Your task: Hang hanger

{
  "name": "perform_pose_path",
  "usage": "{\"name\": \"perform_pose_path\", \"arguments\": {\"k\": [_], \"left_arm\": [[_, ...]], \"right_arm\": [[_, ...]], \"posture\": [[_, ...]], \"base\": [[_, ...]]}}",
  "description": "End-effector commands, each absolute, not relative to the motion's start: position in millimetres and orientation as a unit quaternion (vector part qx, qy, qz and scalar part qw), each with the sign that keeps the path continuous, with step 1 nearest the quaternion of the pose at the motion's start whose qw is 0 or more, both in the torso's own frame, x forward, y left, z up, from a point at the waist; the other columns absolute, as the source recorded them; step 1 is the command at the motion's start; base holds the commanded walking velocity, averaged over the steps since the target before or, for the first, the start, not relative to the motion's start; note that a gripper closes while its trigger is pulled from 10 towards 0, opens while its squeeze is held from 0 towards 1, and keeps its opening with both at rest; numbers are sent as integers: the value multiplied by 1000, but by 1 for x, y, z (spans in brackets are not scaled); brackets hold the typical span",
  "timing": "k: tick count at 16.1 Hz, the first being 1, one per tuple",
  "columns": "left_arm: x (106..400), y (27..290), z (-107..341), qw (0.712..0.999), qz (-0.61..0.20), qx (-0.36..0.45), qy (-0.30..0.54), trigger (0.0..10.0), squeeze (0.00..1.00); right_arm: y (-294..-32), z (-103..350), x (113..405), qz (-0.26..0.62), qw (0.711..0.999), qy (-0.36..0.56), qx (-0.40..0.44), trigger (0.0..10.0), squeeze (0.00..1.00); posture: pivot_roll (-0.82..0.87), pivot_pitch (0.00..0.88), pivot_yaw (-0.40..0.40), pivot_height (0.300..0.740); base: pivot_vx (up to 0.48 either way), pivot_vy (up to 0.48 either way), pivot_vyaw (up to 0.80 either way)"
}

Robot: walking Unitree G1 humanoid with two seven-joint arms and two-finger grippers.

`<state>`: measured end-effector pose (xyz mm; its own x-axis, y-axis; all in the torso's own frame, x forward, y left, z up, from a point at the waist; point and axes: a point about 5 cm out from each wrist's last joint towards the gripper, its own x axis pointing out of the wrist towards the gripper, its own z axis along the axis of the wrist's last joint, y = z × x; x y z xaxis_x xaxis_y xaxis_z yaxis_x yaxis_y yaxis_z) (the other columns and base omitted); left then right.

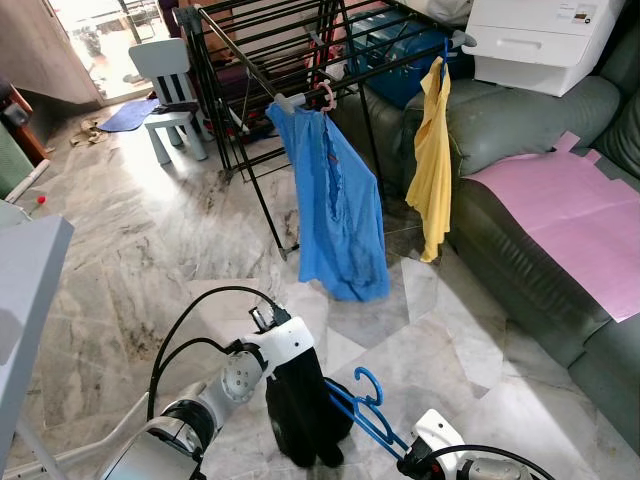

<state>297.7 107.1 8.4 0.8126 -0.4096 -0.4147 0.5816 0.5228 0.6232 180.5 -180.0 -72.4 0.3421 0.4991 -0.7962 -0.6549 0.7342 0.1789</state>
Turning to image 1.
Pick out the pink hanger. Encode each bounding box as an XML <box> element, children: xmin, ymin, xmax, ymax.
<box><xmin>314</xmin><ymin>82</ymin><xmax>339</xmax><ymax>112</ymax></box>

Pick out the dark green sofa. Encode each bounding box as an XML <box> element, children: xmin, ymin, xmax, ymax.
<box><xmin>355</xmin><ymin>0</ymin><xmax>640</xmax><ymax>453</ymax></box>

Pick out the blue floor mat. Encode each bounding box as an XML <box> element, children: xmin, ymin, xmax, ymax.
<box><xmin>96</xmin><ymin>96</ymin><xmax>162</xmax><ymax>135</ymax></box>

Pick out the light grey folding table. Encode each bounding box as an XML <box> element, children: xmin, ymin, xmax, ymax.
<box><xmin>0</xmin><ymin>200</ymin><xmax>77</xmax><ymax>480</ymax></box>

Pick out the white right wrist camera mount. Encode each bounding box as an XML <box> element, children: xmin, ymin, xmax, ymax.
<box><xmin>411</xmin><ymin>407</ymin><xmax>467</xmax><ymax>473</ymax></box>

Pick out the black clothes drying rack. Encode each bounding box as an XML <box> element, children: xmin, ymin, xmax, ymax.
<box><xmin>175</xmin><ymin>0</ymin><xmax>473</xmax><ymax>258</ymax></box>

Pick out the blue storage bag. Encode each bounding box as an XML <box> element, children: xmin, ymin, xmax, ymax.
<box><xmin>348</xmin><ymin>8</ymin><xmax>453</xmax><ymax>111</ymax></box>

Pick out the yellow polo shirt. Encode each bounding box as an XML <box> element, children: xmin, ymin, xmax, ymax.
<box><xmin>405</xmin><ymin>57</ymin><xmax>455</xmax><ymax>264</ymax></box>

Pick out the green wooden armchair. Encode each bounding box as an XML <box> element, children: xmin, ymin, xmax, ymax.
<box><xmin>0</xmin><ymin>78</ymin><xmax>51</xmax><ymax>203</ymax></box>

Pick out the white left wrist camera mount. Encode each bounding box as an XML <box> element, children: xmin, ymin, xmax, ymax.
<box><xmin>249</xmin><ymin>317</ymin><xmax>320</xmax><ymax>382</ymax></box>

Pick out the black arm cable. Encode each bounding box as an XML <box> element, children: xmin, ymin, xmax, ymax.
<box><xmin>148</xmin><ymin>284</ymin><xmax>288</xmax><ymax>423</ymax></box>
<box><xmin>436</xmin><ymin>443</ymin><xmax>559</xmax><ymax>480</ymax></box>
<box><xmin>152</xmin><ymin>336</ymin><xmax>244</xmax><ymax>403</ymax></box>

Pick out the white child chair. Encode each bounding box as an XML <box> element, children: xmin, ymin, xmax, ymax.
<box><xmin>127</xmin><ymin>38</ymin><xmax>210</xmax><ymax>167</ymax></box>

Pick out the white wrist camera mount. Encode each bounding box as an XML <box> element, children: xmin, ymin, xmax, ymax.
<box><xmin>249</xmin><ymin>317</ymin><xmax>320</xmax><ymax>382</ymax></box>
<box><xmin>411</xmin><ymin>407</ymin><xmax>467</xmax><ymax>473</ymax></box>

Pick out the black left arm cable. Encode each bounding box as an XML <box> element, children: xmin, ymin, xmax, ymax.
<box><xmin>148</xmin><ymin>284</ymin><xmax>288</xmax><ymax>423</ymax></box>
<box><xmin>152</xmin><ymin>336</ymin><xmax>244</xmax><ymax>403</ymax></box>

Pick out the blue shirt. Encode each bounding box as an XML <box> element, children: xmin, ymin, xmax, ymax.
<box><xmin>267</xmin><ymin>98</ymin><xmax>392</xmax><ymax>304</ymax></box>

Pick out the blue plastic hanger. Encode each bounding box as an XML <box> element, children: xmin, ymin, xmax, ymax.
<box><xmin>436</xmin><ymin>37</ymin><xmax>452</xmax><ymax>77</ymax></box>
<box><xmin>321</xmin><ymin>366</ymin><xmax>414</xmax><ymax>462</ymax></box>

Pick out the black garment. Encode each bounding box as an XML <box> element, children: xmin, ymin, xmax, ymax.
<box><xmin>264</xmin><ymin>343</ymin><xmax>357</xmax><ymax>470</ymax></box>

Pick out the white roll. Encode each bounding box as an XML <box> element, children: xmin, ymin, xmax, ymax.
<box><xmin>0</xmin><ymin>158</ymin><xmax>51</xmax><ymax>206</ymax></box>

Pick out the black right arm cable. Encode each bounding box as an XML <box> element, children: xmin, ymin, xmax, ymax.
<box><xmin>436</xmin><ymin>443</ymin><xmax>559</xmax><ymax>480</ymax></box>

